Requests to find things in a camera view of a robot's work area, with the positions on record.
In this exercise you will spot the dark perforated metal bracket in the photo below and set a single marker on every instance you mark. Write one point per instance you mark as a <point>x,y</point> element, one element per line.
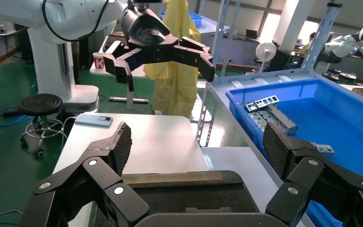
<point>263,101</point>

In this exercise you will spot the person in yellow shirt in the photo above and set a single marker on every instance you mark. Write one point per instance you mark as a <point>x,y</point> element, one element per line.
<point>305,48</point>

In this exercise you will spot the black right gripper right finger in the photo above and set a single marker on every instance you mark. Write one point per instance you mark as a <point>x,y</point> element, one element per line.
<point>319,188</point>

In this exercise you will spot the white standing fan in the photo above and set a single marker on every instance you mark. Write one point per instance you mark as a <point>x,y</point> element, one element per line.
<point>265,51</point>

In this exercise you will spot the black swivel stool chrome legs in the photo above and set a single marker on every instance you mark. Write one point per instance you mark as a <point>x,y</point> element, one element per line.
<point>40,105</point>

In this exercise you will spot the black laptop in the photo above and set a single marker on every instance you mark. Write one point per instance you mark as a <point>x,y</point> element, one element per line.
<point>251,34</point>

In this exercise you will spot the light blue smartphone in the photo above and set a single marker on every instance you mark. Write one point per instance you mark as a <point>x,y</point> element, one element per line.
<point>93,120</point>

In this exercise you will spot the yellow hanging coat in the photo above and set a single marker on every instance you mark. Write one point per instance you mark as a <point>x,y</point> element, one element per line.
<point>175,87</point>

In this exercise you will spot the white robot with black head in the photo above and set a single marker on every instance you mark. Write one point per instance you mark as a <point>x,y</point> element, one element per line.
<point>344,45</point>

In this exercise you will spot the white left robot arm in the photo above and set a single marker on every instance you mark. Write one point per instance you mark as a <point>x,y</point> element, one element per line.
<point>75,15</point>

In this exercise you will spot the small blue plastic bin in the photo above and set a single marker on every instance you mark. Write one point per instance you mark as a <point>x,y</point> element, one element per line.
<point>195,18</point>

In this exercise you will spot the flat slotted metal plate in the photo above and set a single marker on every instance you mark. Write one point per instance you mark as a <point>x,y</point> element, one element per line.
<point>259,119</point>

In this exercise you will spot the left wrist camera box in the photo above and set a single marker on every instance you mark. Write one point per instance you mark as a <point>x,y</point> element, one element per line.
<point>147,1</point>

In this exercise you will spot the white robot column with base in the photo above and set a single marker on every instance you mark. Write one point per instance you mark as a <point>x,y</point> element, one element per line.
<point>48,62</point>

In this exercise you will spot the metal channel with square holes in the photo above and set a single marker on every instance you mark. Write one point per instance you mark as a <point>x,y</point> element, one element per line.
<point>324,150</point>

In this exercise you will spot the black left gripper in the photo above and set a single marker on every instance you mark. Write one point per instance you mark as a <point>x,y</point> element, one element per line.
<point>147,31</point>

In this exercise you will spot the black round stool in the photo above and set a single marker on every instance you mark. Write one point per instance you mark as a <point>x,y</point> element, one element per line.
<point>347,76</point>
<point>330,76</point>

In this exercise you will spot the black power adapter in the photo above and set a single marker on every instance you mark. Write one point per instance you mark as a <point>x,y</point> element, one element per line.
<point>11,111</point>

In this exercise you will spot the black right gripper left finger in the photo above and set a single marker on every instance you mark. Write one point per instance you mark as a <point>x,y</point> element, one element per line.
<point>75,188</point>

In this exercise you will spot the red paper cup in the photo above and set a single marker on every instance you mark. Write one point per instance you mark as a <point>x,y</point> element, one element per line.
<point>99,62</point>

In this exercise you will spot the large blue plastic bin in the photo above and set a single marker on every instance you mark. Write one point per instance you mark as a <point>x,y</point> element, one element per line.
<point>341,125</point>

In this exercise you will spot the white pedestal table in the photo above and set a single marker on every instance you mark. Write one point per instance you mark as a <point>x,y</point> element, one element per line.
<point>137,72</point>

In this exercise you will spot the long grey metal channel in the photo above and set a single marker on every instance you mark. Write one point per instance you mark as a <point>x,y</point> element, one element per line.
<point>283,120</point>

